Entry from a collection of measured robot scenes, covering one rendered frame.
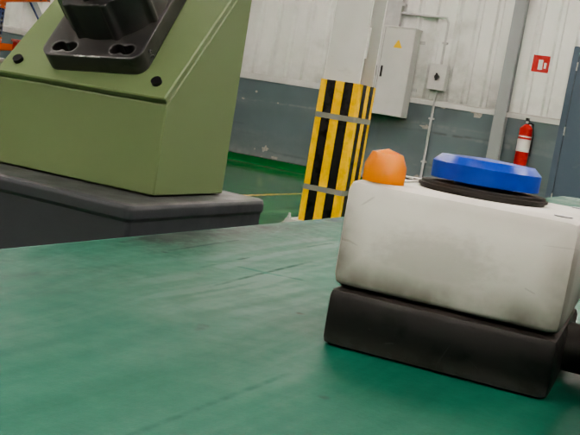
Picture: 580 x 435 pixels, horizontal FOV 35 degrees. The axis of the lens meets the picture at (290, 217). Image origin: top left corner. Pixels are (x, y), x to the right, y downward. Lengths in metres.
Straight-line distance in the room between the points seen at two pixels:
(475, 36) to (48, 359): 11.70
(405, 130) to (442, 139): 0.51
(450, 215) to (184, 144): 0.42
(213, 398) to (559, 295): 0.12
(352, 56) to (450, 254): 6.51
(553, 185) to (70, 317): 11.26
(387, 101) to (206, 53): 11.16
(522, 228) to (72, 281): 0.17
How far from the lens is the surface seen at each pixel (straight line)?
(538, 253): 0.31
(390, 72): 11.89
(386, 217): 0.32
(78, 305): 0.34
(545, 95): 11.65
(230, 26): 0.75
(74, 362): 0.27
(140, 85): 0.70
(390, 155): 0.32
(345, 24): 6.87
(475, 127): 11.78
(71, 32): 0.75
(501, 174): 0.33
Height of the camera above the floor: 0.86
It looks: 7 degrees down
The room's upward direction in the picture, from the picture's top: 9 degrees clockwise
